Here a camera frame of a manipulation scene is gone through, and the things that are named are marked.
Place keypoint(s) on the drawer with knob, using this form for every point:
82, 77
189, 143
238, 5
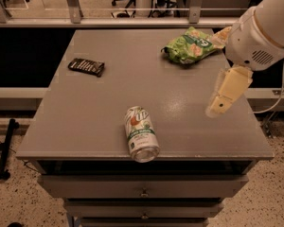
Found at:
141, 187
142, 209

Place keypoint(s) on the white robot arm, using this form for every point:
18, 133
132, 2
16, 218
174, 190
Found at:
270, 20

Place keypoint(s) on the metal railing frame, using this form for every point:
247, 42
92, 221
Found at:
98, 13

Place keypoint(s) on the black rxbar chocolate bar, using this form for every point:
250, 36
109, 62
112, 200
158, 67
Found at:
84, 66

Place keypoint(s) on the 7up soda can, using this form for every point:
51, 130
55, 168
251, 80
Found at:
141, 138

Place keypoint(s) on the top drawer with knob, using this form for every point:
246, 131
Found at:
141, 187

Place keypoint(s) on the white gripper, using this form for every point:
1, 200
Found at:
250, 44

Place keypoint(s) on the green chip bag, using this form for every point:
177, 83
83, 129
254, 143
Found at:
192, 46

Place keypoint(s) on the grey drawer cabinet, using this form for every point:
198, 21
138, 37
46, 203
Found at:
122, 136

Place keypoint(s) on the middle drawer with knob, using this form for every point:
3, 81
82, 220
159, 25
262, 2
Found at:
142, 209

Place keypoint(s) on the black stand leg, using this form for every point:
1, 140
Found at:
4, 149

